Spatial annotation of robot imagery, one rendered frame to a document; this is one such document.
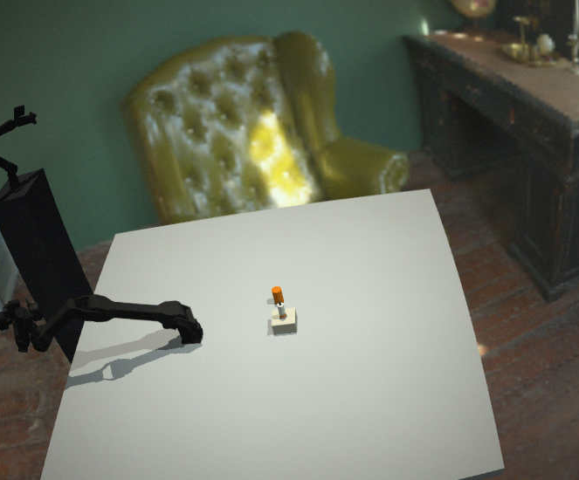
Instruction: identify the cream square block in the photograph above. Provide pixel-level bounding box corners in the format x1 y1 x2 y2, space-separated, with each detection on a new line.
272 308 297 335

